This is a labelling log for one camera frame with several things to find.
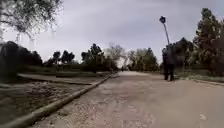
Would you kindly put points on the row of trees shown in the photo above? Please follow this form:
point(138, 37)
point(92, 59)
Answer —
point(95, 56)

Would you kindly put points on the grey paved path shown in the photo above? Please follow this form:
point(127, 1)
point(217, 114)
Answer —
point(140, 103)

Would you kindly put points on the person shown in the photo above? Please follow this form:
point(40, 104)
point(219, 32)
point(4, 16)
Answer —
point(168, 61)

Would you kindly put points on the stone kerb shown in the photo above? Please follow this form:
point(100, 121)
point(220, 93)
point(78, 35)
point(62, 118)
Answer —
point(56, 106)

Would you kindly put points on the patchy grass verge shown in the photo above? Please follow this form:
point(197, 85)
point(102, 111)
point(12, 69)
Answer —
point(36, 91)

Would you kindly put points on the grass strip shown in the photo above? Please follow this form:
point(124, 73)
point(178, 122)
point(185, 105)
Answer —
point(200, 76)

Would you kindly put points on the dark hedge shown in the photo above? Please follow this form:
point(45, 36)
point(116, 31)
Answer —
point(16, 58)

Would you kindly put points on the overhanging leafy tree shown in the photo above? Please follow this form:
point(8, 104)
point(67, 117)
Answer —
point(30, 13)

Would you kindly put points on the group of tall dark trees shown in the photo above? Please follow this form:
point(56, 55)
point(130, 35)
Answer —
point(208, 40)

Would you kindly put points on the street lamp post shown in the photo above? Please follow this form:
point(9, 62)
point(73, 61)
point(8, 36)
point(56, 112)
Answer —
point(162, 19)

